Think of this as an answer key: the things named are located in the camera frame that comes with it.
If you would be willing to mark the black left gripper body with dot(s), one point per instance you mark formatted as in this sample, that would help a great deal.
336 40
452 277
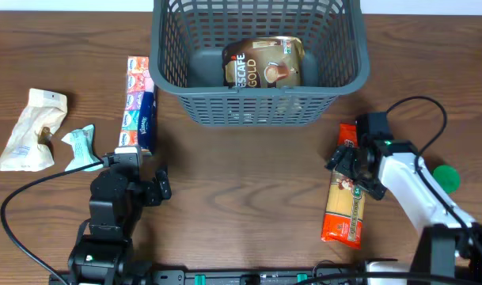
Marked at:
149 193

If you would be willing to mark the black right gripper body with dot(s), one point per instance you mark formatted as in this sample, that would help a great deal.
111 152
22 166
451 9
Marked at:
373 189

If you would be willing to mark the small teal packet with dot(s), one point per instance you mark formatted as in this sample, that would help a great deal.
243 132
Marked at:
81 142

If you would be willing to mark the orange San Remo spaghetti pack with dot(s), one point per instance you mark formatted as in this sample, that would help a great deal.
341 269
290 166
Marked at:
343 217

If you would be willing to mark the green capped small bottle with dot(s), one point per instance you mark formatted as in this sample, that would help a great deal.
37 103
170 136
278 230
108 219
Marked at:
447 177

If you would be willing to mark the beige paper pouch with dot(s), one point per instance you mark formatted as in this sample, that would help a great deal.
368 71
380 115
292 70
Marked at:
23 152

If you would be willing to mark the Kleenex pocket tissue multipack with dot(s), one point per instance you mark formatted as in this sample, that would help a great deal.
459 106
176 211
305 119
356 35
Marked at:
138 125

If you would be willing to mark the Nescafe Gold coffee bag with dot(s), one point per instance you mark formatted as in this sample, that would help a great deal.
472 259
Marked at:
263 63

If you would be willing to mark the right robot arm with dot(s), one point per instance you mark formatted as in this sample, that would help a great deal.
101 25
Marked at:
450 245

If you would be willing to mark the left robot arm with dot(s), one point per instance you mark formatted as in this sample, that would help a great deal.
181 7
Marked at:
103 250

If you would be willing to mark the grey plastic lattice basket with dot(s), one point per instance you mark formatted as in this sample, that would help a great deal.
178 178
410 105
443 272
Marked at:
188 37

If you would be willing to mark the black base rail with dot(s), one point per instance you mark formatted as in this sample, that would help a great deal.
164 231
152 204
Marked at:
251 277

